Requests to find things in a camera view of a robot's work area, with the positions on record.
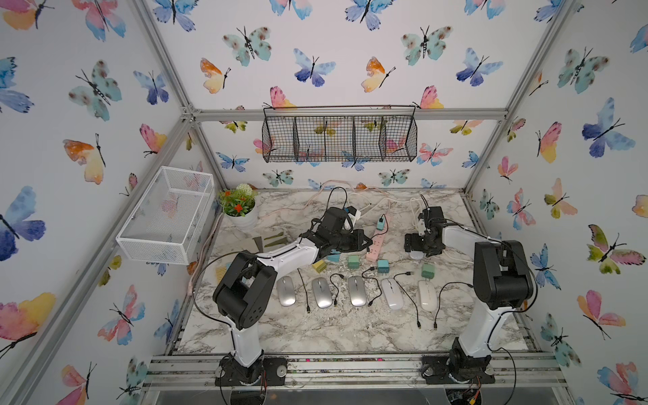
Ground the silver mouse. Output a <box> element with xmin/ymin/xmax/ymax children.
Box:
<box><xmin>348</xmin><ymin>276</ymin><xmax>368</xmax><ymax>307</ymax></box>
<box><xmin>276</xmin><ymin>276</ymin><xmax>296</xmax><ymax>307</ymax></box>

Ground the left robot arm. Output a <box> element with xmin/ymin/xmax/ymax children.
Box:
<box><xmin>213</xmin><ymin>206</ymin><xmax>373</xmax><ymax>385</ymax></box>

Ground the blue power strip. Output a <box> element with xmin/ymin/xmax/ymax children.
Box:
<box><xmin>326</xmin><ymin>252</ymin><xmax>341</xmax><ymax>263</ymax></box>

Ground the white mesh wall basket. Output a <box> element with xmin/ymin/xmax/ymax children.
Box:
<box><xmin>116</xmin><ymin>166</ymin><xmax>215</xmax><ymax>265</ymax></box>

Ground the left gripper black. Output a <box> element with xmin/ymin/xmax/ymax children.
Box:
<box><xmin>328</xmin><ymin>230</ymin><xmax>373</xmax><ymax>252</ymax></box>

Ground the green charger front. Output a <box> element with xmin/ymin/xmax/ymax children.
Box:
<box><xmin>347</xmin><ymin>255</ymin><xmax>360</xmax><ymax>269</ymax></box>

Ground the lavender mouse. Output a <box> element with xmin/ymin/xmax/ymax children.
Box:
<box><xmin>409</xmin><ymin>251</ymin><xmax>425</xmax><ymax>260</ymax></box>

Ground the black wire wall basket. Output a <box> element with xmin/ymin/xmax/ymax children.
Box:
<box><xmin>261</xmin><ymin>106</ymin><xmax>418</xmax><ymax>164</ymax></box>

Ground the green charger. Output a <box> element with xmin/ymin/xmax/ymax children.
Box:
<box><xmin>347</xmin><ymin>255</ymin><xmax>360</xmax><ymax>269</ymax></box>
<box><xmin>421</xmin><ymin>263</ymin><xmax>435</xmax><ymax>279</ymax></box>

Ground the grey mouse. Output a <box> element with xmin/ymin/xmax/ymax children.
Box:
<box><xmin>312</xmin><ymin>278</ymin><xmax>333</xmax><ymax>309</ymax></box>

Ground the pink power strip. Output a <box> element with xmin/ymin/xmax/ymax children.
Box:
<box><xmin>366</xmin><ymin>214</ymin><xmax>389</xmax><ymax>263</ymax></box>

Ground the white power cord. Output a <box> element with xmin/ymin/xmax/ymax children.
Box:
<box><xmin>353</xmin><ymin>189</ymin><xmax>502</xmax><ymax>269</ymax></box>

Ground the potted plant white pot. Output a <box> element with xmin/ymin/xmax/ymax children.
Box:
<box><xmin>219</xmin><ymin>183</ymin><xmax>258</xmax><ymax>232</ymax></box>

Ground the teal charger back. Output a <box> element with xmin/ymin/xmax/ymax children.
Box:
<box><xmin>376</xmin><ymin>215</ymin><xmax>386</xmax><ymax>231</ymax></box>

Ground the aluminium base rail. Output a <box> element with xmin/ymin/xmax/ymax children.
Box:
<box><xmin>143</xmin><ymin>352</ymin><xmax>567</xmax><ymax>392</ymax></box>

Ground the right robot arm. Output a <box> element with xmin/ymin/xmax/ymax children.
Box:
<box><xmin>404</xmin><ymin>207</ymin><xmax>535</xmax><ymax>385</ymax></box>

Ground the teal charger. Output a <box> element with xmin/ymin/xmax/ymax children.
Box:
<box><xmin>376</xmin><ymin>215</ymin><xmax>386</xmax><ymax>231</ymax></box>
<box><xmin>376</xmin><ymin>259</ymin><xmax>390</xmax><ymax>274</ymax></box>

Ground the white mouse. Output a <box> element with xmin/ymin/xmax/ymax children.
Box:
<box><xmin>418</xmin><ymin>280</ymin><xmax>438</xmax><ymax>312</ymax></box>
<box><xmin>381</xmin><ymin>278</ymin><xmax>404</xmax><ymax>311</ymax></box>

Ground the black usb cable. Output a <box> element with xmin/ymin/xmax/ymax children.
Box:
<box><xmin>432</xmin><ymin>281</ymin><xmax>474</xmax><ymax>331</ymax></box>
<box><xmin>296</xmin><ymin>267</ymin><xmax>312</xmax><ymax>314</ymax></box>
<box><xmin>392</xmin><ymin>270</ymin><xmax>422</xmax><ymax>330</ymax></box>
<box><xmin>328</xmin><ymin>272</ymin><xmax>346</xmax><ymax>307</ymax></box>
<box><xmin>361</xmin><ymin>265</ymin><xmax>383</xmax><ymax>307</ymax></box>

